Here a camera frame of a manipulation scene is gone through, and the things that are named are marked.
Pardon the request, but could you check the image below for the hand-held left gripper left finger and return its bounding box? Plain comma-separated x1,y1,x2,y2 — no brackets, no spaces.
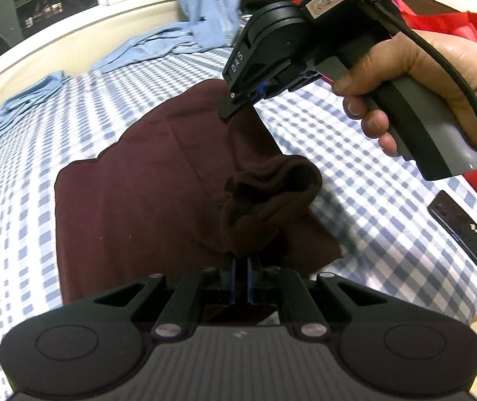
94,258,237,340

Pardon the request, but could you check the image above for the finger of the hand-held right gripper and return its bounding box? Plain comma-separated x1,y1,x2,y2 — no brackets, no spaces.
219,86,273,120

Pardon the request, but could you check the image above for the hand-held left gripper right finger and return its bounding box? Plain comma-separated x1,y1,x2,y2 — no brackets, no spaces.
246,258,388,340

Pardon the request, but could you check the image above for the maroon long-sleeve garment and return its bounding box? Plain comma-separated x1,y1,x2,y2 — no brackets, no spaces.
54,80,343,326

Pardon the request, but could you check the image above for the person's right hand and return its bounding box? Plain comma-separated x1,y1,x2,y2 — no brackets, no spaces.
331,29,477,158

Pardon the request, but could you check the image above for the light blue hanging garment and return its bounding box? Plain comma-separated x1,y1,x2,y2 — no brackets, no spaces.
172,0,241,48

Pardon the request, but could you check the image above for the red bag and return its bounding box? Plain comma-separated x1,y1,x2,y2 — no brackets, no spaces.
382,0,477,196

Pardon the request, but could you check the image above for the cream window ledge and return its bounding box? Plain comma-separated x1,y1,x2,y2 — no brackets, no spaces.
0,6,187,109

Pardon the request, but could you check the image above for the white-framed window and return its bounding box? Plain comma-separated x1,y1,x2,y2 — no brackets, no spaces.
0,0,181,76

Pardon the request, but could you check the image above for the light blue crumpled cloth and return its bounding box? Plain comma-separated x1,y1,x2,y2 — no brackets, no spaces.
0,25,239,157

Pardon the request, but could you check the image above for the black smartphone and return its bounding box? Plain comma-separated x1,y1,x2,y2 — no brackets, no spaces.
427,190,477,270

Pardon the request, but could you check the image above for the blue checkered bed sheet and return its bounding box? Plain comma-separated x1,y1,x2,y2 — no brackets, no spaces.
0,44,477,401

